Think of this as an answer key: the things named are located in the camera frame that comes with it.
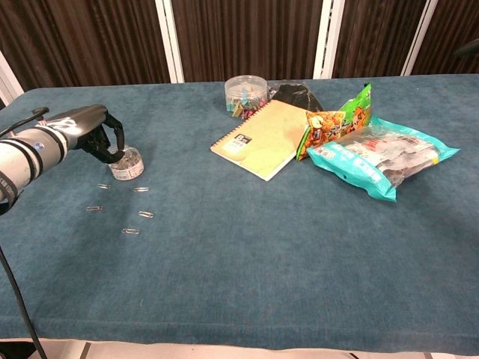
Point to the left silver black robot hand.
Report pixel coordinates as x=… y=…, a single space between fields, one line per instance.
x=84 y=123

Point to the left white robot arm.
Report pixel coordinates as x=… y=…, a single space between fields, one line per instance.
x=26 y=157

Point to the small jar of clips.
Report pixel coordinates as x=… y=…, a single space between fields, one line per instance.
x=129 y=170

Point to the clear round container with items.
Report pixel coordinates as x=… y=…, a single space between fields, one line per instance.
x=245 y=93

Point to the paperclip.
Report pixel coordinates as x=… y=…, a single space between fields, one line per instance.
x=130 y=231
x=141 y=189
x=103 y=186
x=95 y=208
x=146 y=214

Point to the brown striped partition panel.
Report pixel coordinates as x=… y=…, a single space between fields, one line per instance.
x=378 y=37
x=247 y=37
x=86 y=41
x=456 y=26

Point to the paperclip bottom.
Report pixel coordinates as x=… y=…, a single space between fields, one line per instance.
x=130 y=231

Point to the brown spiral notebook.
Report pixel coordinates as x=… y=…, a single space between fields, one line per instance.
x=265 y=142

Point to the blue table cloth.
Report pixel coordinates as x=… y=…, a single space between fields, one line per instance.
x=239 y=261

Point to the black plastic bag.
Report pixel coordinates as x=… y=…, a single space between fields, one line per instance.
x=295 y=95

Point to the green orange snack bag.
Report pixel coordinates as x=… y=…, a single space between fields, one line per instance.
x=337 y=123

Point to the teal clear snack bag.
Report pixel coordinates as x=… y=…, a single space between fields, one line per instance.
x=374 y=161

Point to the white partition post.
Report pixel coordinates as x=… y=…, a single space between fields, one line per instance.
x=9 y=80
x=419 y=37
x=170 y=41
x=329 y=37

